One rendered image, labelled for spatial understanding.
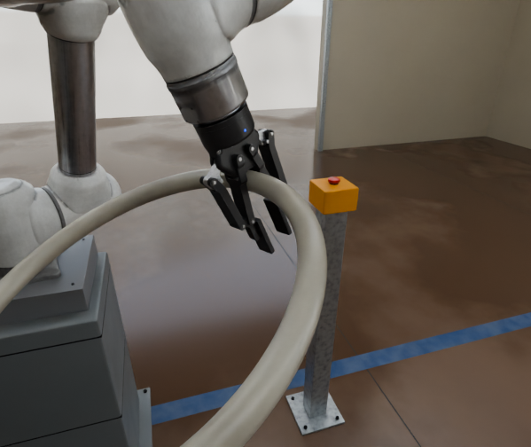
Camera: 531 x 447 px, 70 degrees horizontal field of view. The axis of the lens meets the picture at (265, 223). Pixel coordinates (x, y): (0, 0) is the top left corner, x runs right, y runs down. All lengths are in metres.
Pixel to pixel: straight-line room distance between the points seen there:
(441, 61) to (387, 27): 1.07
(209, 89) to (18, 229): 0.84
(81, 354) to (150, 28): 0.99
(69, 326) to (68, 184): 0.39
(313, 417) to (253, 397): 1.56
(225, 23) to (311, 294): 0.30
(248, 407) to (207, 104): 0.32
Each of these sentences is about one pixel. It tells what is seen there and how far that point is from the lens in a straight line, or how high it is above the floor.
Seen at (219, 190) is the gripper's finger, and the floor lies 1.32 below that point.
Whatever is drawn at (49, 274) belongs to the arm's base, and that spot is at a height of 0.89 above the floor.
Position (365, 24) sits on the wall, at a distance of 5.81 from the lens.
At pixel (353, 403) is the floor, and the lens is 1.95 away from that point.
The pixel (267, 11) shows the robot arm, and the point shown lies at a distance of 0.53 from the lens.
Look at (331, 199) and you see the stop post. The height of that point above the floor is 1.05.
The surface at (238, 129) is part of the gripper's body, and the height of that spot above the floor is 1.40.
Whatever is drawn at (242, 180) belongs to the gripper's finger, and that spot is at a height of 1.33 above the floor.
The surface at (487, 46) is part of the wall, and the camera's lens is 7.11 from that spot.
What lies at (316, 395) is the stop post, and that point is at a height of 0.15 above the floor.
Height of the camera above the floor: 1.50
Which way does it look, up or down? 26 degrees down
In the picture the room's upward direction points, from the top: straight up
